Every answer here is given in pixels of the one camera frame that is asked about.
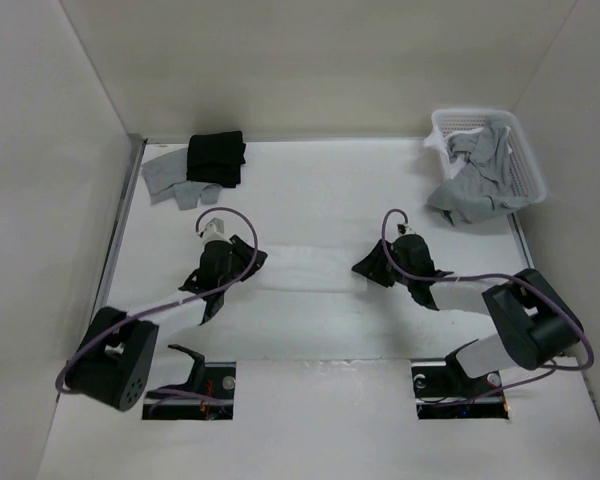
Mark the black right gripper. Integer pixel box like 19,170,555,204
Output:
352,240,414,288

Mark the white tank top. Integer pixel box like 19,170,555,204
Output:
253,245,368,294

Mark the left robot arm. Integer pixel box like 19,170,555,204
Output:
56,235,268,412

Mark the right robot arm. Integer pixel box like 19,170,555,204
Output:
351,234,583,396

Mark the black folded tank top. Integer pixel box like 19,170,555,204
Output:
186,131,246,188

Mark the grey folded tank top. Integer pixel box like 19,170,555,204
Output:
141,149,222,211

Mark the grey crumpled tank top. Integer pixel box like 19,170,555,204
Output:
427,120,531,225

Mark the white garment in basket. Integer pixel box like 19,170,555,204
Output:
422,126,483,179

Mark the white plastic basket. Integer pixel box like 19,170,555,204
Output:
430,106,549,206

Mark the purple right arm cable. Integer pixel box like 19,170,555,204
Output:
380,208,594,401

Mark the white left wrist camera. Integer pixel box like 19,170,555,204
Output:
199,218,229,245

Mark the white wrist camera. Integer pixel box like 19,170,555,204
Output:
199,218,229,245
396,223,416,236

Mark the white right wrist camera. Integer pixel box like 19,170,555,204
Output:
396,223,416,236

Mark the left metal table rail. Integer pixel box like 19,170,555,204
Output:
80,133,147,334

